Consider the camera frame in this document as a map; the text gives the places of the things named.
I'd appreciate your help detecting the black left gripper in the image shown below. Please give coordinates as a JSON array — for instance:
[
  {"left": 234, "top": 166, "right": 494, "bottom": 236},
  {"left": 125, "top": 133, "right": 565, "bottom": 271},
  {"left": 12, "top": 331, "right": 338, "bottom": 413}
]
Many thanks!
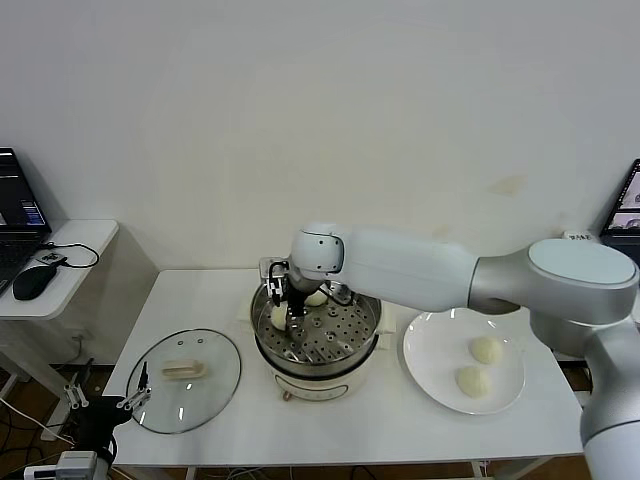
[{"left": 63, "top": 358, "right": 154, "bottom": 451}]

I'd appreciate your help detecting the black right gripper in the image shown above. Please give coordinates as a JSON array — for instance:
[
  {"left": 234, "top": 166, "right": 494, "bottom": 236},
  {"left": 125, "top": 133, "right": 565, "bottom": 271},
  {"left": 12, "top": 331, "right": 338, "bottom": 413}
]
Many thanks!
[{"left": 266, "top": 277, "right": 308, "bottom": 346}]

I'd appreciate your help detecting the glass lid with cream handle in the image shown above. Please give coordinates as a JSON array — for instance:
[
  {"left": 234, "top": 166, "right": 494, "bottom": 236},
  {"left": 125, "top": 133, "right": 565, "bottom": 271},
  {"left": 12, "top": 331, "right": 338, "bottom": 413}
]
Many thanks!
[{"left": 125, "top": 328, "right": 243, "bottom": 435}]

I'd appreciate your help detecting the stainless steel steamer basket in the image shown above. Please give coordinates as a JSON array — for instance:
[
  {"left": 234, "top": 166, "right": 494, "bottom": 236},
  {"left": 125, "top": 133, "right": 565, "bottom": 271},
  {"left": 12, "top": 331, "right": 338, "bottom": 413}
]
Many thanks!
[{"left": 250, "top": 267, "right": 384, "bottom": 368}]

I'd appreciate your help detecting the cream electric cooker base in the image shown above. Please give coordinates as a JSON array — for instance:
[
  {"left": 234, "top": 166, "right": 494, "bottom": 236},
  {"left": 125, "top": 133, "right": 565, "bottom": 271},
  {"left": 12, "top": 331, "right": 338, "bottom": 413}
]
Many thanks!
[{"left": 235, "top": 294, "right": 397, "bottom": 404}]

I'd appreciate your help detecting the black computer mouse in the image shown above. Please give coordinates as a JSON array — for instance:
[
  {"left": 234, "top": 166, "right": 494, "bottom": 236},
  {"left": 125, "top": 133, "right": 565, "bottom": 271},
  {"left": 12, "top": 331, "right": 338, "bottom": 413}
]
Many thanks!
[{"left": 13, "top": 264, "right": 57, "bottom": 302}]

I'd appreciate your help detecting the white side table with mouse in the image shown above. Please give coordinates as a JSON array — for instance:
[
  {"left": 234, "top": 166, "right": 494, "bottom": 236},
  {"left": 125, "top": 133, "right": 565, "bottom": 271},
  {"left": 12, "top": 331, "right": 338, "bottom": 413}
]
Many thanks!
[{"left": 0, "top": 219, "right": 121, "bottom": 442}]

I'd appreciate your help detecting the white round plate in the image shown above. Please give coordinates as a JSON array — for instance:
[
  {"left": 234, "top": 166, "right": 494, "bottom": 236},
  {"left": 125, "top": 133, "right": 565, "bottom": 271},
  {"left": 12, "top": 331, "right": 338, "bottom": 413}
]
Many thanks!
[{"left": 402, "top": 305, "right": 527, "bottom": 416}]

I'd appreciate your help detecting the black laptop with dark screen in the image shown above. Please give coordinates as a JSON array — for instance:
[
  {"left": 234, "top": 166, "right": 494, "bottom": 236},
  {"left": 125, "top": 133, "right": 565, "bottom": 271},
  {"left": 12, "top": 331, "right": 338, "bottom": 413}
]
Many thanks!
[{"left": 0, "top": 147, "right": 54, "bottom": 296}]

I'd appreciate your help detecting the black laptop with light screen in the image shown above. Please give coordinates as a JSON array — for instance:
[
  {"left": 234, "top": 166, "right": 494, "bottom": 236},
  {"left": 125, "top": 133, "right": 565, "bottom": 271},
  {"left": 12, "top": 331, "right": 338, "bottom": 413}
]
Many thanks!
[{"left": 599, "top": 158, "right": 640, "bottom": 249}]

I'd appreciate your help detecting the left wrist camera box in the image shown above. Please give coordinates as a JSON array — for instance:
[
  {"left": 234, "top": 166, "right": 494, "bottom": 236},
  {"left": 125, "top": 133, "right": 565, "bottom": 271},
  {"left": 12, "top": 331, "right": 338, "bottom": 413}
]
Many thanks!
[{"left": 22, "top": 449, "right": 101, "bottom": 480}]

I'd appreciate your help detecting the white floor cable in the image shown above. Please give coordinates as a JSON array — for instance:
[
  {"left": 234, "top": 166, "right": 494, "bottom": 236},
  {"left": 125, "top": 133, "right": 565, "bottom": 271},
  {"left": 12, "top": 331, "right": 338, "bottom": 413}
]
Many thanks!
[{"left": 0, "top": 394, "right": 76, "bottom": 446}]

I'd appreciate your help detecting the thin black mouse cable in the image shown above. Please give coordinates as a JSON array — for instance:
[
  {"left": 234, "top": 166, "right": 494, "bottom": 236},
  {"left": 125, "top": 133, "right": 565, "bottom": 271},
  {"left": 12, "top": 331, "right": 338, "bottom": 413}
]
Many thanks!
[{"left": 42, "top": 242, "right": 101, "bottom": 271}]

